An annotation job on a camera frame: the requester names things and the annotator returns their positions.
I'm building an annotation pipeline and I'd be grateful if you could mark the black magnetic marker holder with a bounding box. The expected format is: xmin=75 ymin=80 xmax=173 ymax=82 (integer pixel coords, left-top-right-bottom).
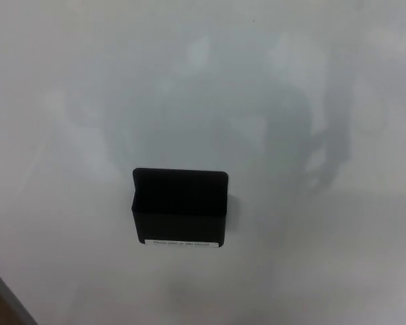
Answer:
xmin=131 ymin=167 xmax=229 ymax=250

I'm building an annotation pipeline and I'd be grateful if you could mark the white whiteboard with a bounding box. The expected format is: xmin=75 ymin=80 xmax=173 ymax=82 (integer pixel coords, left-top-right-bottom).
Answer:
xmin=0 ymin=0 xmax=406 ymax=325

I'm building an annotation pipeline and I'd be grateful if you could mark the grey whiteboard frame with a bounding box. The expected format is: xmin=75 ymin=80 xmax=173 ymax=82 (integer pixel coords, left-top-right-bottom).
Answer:
xmin=0 ymin=259 xmax=39 ymax=325

